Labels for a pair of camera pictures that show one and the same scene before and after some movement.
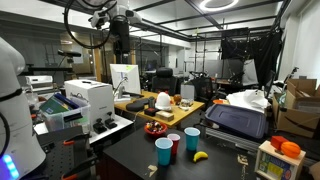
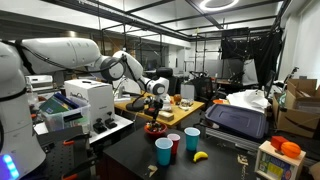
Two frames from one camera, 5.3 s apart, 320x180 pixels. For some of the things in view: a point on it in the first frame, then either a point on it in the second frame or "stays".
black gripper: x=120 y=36 -> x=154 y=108
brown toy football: x=177 y=97 stays
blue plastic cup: x=192 y=138 stays
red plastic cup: x=174 y=137 stays
